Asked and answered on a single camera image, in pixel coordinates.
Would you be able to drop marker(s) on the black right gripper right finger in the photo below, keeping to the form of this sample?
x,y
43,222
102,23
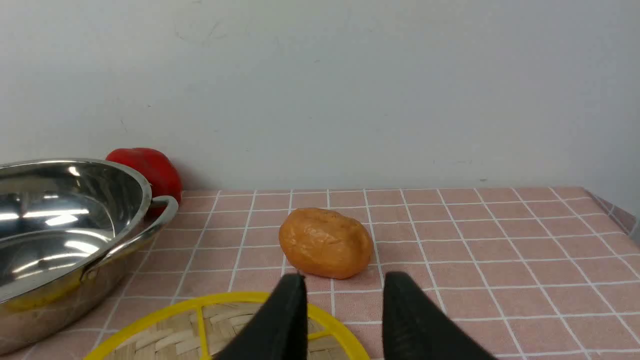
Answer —
x,y
415,328

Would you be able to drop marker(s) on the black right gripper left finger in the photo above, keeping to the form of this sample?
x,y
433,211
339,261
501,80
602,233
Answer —
x,y
278,331

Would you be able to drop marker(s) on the yellow bamboo steamer lid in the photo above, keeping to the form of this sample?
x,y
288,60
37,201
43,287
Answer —
x,y
199,328

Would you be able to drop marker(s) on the stainless steel pot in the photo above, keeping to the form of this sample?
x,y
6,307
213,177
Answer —
x,y
68,231

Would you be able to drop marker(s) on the pink checkered tablecloth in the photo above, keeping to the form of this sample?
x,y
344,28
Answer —
x,y
530,272

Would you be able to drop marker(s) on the red bell pepper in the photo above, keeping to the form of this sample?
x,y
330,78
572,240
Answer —
x,y
155,166

